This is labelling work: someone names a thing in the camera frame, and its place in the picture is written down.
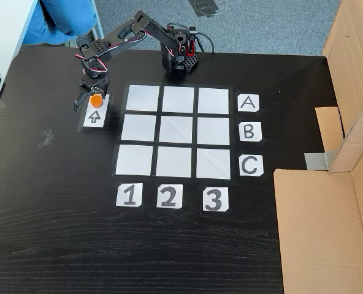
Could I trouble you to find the white taped grid sheet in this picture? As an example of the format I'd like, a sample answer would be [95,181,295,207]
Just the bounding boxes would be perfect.
[111,82,239,184]

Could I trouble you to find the white arrow paper sheet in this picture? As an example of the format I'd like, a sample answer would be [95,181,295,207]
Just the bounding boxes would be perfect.
[76,88,115,133]

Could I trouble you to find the white metal leg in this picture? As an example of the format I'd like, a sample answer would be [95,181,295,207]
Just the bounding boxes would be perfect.
[90,0,105,40]

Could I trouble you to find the clear tape scraps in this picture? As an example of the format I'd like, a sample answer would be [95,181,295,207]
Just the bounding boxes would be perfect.
[36,128,55,149]

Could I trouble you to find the person in blue trousers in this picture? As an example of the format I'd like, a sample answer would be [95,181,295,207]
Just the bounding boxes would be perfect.
[20,0,99,47]

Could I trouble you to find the red black table clamp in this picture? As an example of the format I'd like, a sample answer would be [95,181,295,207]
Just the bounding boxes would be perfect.
[186,26,199,62]

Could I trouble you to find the white desk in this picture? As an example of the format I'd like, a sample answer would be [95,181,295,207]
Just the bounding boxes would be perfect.
[0,0,41,129]

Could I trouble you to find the paper sheet number 1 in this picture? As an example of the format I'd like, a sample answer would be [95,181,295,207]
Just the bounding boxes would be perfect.
[115,183,144,208]

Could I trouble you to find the paper sheet number 2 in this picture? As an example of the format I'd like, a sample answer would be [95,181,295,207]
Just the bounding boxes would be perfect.
[156,183,184,209]

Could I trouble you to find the paper sheet letter A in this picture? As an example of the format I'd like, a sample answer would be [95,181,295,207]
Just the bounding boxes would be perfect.
[237,94,261,114]

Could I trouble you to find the paper sheet letter B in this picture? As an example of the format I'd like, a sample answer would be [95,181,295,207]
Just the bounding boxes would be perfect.
[239,121,264,142]

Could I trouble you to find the paper sheet number 3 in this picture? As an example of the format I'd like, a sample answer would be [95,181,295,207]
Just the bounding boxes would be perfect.
[202,186,231,212]

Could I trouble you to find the paper sheet letter C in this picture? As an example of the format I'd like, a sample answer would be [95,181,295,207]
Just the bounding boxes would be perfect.
[239,154,264,178]

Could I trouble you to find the brown cardboard screen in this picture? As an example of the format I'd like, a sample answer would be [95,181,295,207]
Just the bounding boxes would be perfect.
[273,0,363,294]

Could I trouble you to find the black power cable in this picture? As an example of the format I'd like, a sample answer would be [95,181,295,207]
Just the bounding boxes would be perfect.
[196,31,215,53]

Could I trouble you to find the grey duct tape strip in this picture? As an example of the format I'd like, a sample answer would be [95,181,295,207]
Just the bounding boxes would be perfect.
[304,151,337,172]

